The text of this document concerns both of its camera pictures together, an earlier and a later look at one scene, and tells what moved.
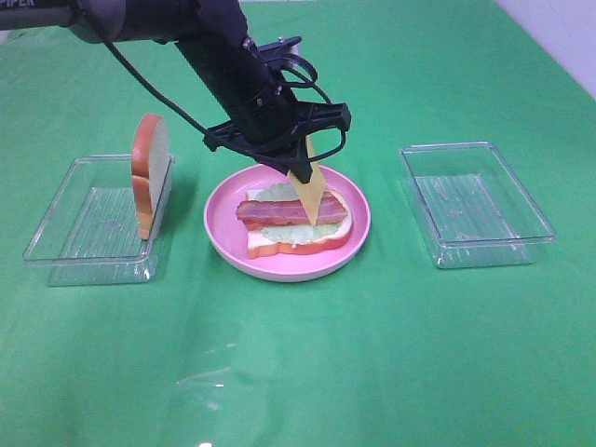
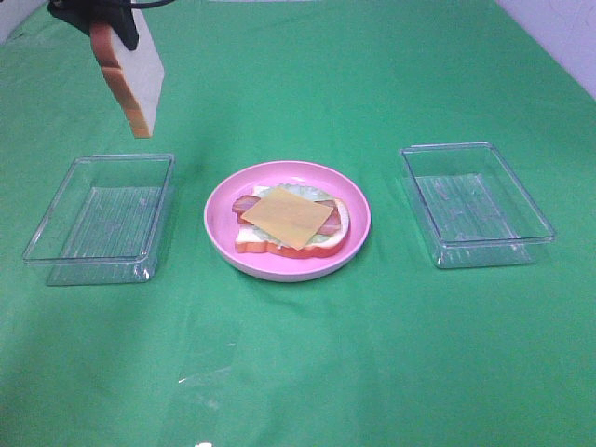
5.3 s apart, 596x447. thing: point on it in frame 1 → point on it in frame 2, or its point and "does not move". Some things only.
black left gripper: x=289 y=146 → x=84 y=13
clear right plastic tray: x=476 y=211 does not move
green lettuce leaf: x=294 y=234 → x=302 y=191
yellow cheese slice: x=311 y=192 → x=291 y=218
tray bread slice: x=150 y=169 → x=135 y=75
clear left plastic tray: x=90 y=233 does not move
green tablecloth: x=389 y=352 does not move
